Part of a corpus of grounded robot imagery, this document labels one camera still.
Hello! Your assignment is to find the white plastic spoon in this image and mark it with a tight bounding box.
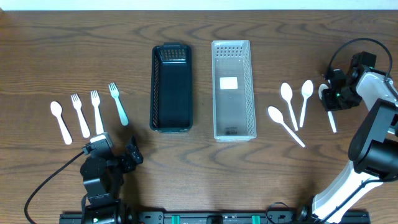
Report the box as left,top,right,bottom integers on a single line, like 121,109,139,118
280,82,299,131
299,80,314,128
267,106,305,147
318,83,336,133

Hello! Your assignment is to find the mint green fork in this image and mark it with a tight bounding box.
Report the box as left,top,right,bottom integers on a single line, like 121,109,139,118
108,83,129,126

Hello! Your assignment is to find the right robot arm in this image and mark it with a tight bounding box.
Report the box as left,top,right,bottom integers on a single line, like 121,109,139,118
300,52,397,223

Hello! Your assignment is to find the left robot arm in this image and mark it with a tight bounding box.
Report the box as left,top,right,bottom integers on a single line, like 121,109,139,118
80,132,144,223

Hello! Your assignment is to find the black perforated plastic basket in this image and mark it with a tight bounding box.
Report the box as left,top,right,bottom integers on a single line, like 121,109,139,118
149,43,193,133

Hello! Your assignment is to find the white wooden fork middle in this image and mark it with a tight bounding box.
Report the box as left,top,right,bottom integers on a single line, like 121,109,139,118
90,90,104,134

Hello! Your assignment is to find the white wooden fork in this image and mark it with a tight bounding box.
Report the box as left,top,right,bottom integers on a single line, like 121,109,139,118
71,93,90,138
90,90,104,134

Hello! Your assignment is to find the white wooden fork left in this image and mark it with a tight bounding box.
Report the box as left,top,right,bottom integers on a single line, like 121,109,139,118
71,93,90,138

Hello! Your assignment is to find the white wooden spoon far left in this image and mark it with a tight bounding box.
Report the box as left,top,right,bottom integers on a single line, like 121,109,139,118
50,101,73,145

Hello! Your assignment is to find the clear perforated plastic basket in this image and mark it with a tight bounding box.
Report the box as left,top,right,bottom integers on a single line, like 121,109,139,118
211,40,257,142

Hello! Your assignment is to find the white label in clear basket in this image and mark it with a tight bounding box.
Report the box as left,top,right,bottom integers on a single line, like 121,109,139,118
220,77,238,90

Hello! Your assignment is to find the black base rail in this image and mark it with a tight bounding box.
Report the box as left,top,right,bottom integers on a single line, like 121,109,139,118
58,210,371,224

